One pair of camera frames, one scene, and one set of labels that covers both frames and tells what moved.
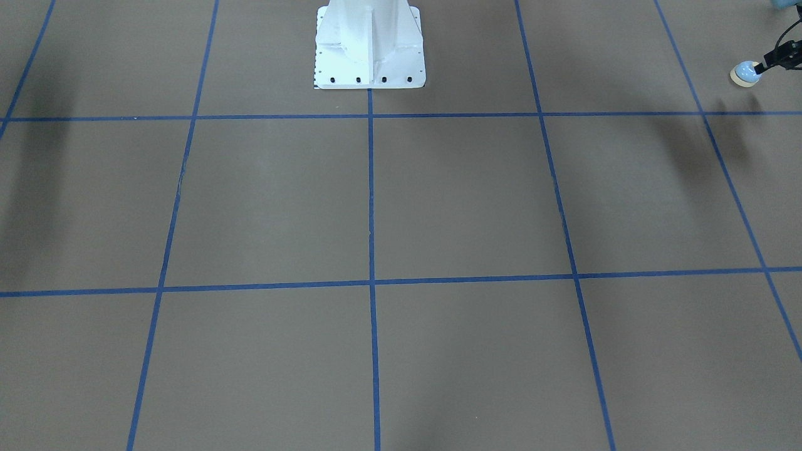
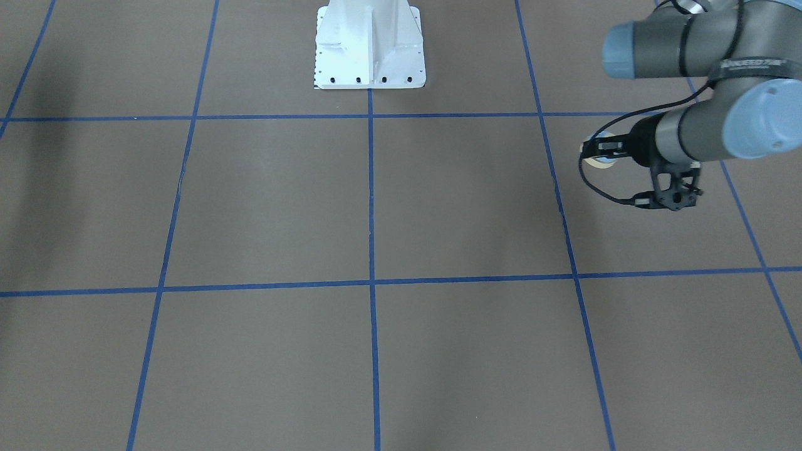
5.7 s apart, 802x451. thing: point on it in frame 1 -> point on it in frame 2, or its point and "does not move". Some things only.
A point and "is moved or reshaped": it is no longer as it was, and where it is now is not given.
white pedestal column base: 369,44 does not move
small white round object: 743,74 is moved or reshaped
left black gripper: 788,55 -> 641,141
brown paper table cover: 581,235 does not move
